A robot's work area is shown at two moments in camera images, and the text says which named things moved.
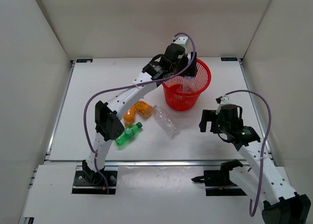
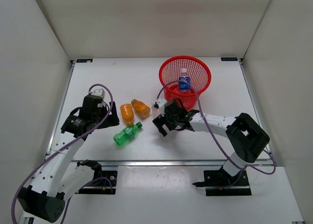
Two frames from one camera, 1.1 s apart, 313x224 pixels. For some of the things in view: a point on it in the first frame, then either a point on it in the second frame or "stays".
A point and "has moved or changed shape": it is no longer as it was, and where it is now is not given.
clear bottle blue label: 189,84 has moved or changed shape
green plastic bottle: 129,132 stays
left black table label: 84,60 stays
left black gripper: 191,72 to 113,120
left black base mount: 87,182 stays
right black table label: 229,59 stays
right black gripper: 209,116 to 160,120
